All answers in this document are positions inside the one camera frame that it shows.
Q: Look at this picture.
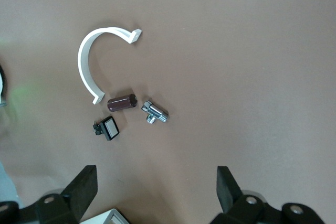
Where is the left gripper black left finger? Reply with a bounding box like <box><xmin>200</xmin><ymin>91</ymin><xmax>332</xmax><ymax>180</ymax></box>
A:
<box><xmin>35</xmin><ymin>165</ymin><xmax>99</xmax><ymax>224</ymax></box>

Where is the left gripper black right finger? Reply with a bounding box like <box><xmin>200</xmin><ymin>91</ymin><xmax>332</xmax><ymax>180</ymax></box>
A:
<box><xmin>209</xmin><ymin>165</ymin><xmax>284</xmax><ymax>224</ymax></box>

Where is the white drawer cabinet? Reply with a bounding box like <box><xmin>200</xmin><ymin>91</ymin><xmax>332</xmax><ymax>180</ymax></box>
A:
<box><xmin>78</xmin><ymin>207</ymin><xmax>132</xmax><ymax>224</ymax></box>

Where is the dark brown terminal block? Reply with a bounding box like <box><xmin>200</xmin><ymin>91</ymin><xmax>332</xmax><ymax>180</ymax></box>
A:
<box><xmin>106</xmin><ymin>93</ymin><xmax>139</xmax><ymax>113</ymax></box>

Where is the chrome valve fitting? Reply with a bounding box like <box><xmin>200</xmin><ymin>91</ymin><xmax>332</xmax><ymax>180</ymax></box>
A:
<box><xmin>141</xmin><ymin>100</ymin><xmax>169</xmax><ymax>125</ymax></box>

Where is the black square pushbutton switch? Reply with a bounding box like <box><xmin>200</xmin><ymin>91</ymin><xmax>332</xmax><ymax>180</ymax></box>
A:
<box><xmin>92</xmin><ymin>115</ymin><xmax>121</xmax><ymax>142</ymax></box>

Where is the white half-ring pipe clamp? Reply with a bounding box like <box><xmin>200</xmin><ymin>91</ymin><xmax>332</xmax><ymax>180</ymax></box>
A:
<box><xmin>77</xmin><ymin>26</ymin><xmax>143</xmax><ymax>105</ymax></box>

